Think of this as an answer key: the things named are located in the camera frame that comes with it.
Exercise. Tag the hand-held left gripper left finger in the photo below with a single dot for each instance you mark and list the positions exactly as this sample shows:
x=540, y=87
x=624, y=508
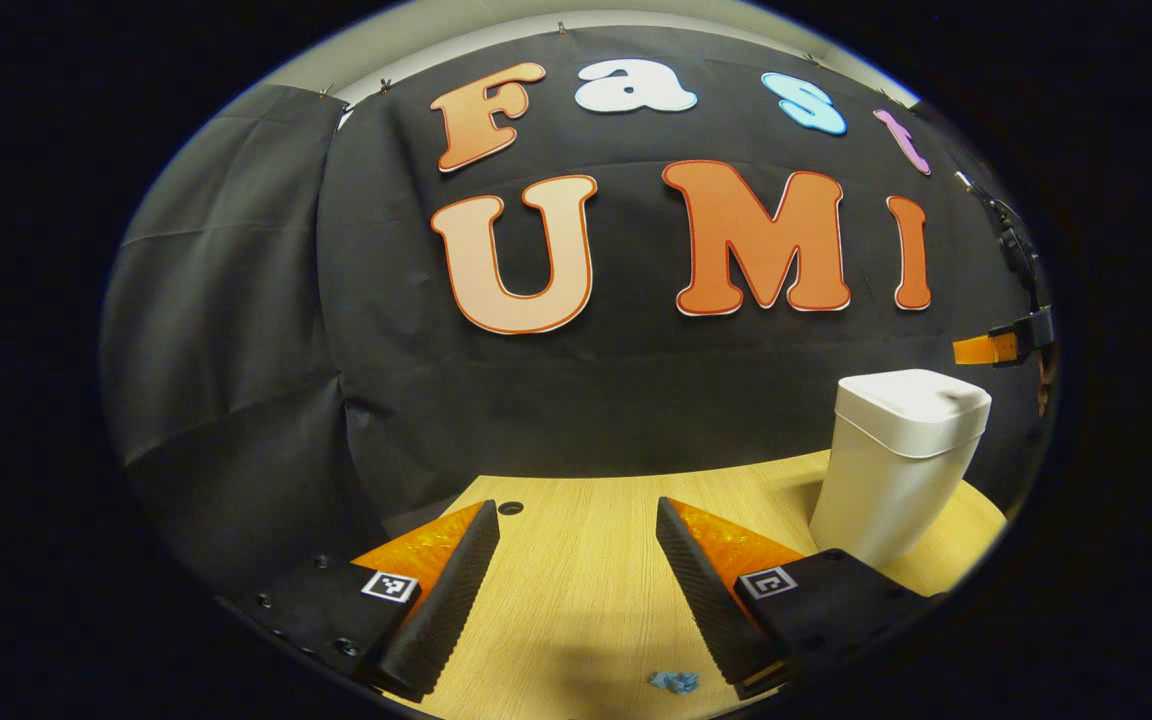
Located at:
x=446, y=610

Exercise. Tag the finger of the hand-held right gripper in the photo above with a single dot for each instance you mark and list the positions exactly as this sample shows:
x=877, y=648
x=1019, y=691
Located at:
x=986, y=348

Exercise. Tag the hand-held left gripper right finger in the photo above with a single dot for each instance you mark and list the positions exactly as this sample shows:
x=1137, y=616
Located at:
x=706, y=600

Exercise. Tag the blue paper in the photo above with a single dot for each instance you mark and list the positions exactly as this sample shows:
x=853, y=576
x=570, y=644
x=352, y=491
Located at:
x=674, y=682

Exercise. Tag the white desktop garbage bin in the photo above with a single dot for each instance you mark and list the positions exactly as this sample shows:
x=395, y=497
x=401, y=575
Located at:
x=886, y=470

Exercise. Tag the wooden desktop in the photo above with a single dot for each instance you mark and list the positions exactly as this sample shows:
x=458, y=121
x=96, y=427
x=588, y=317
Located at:
x=586, y=590

